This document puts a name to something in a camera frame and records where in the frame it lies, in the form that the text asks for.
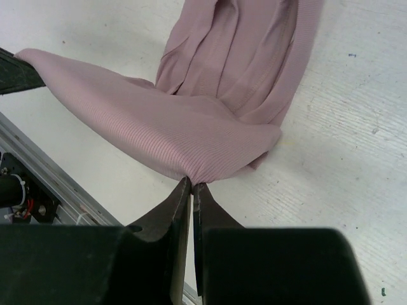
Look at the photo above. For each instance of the aluminium rail frame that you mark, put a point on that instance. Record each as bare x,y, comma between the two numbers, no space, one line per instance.
63,187

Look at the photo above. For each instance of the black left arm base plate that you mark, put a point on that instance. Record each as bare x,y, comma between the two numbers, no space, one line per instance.
23,196

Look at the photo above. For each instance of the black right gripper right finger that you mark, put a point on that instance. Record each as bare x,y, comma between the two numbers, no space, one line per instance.
239,265

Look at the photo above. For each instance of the mauve tank top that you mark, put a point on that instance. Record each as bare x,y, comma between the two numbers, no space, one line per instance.
227,77

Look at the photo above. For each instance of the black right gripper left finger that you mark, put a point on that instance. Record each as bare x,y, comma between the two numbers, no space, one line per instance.
67,264

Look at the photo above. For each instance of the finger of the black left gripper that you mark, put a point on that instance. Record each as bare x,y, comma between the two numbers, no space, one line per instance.
17,75

